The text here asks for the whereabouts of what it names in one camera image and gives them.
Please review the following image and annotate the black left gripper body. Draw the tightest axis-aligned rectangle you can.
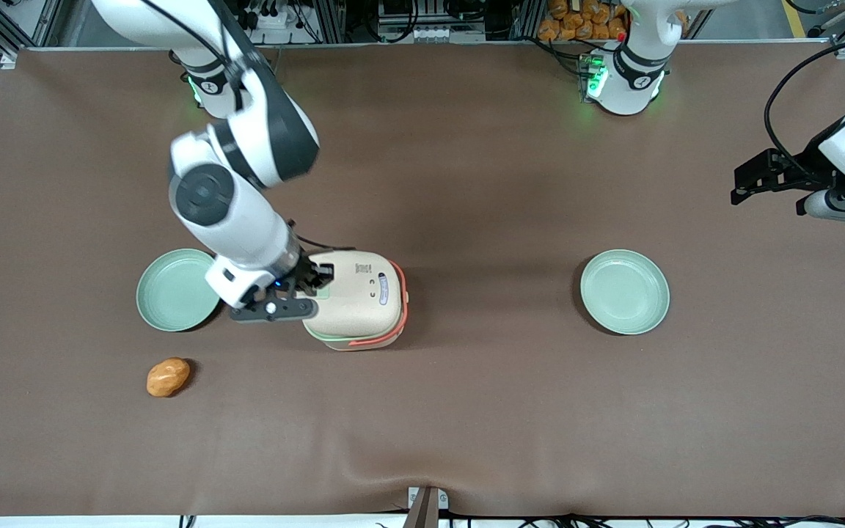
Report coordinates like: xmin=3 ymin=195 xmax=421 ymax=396
xmin=791 ymin=121 xmax=845 ymax=210

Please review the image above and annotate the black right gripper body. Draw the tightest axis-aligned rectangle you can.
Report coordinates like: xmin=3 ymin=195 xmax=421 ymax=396
xmin=244 ymin=253 xmax=324 ymax=309

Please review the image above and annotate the cream rice cooker orange handle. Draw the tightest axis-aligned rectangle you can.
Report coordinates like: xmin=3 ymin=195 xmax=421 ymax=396
xmin=302 ymin=250 xmax=409 ymax=352

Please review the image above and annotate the pale green plate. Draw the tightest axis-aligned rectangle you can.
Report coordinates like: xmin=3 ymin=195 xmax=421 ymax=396
xmin=579 ymin=249 xmax=670 ymax=336
xmin=136 ymin=249 xmax=222 ymax=333

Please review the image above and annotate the orange-brown bread roll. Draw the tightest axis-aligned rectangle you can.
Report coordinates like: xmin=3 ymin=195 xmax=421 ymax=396
xmin=146 ymin=357 xmax=191 ymax=399

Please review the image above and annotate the brown table mat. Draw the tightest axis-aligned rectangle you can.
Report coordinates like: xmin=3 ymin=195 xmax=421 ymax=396
xmin=0 ymin=43 xmax=845 ymax=518

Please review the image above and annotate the bag of orange bread rolls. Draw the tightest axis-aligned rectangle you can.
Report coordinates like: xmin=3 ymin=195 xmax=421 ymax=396
xmin=537 ymin=0 xmax=629 ymax=43

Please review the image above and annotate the long white power strip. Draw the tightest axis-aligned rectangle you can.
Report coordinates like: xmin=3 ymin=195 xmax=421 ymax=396
xmin=378 ymin=23 xmax=487 ymax=44

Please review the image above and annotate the white power strip with plugs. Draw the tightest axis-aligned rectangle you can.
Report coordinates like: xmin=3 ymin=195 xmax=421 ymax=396
xmin=241 ymin=0 xmax=301 ymax=32

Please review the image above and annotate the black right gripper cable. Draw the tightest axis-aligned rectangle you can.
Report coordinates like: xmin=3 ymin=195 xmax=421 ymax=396
xmin=287 ymin=219 xmax=356 ymax=253

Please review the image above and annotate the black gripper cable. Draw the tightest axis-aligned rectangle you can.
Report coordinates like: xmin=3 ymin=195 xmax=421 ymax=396
xmin=763 ymin=28 xmax=845 ymax=164
xmin=287 ymin=219 xmax=356 ymax=253

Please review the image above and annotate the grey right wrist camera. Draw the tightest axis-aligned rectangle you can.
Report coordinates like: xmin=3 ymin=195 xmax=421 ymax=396
xmin=230 ymin=296 xmax=319 ymax=324

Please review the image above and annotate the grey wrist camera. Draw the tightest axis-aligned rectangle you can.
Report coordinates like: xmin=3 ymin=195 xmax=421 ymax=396
xmin=796 ymin=188 xmax=845 ymax=227
xmin=230 ymin=296 xmax=319 ymax=324

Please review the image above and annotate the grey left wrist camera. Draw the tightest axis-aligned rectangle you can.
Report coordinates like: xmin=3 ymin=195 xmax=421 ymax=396
xmin=796 ymin=188 xmax=845 ymax=227

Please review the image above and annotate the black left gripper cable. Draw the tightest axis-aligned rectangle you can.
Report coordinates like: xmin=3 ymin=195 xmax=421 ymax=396
xmin=763 ymin=28 xmax=845 ymax=164

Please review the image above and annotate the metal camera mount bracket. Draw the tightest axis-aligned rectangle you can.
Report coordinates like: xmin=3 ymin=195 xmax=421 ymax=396
xmin=402 ymin=486 xmax=450 ymax=528

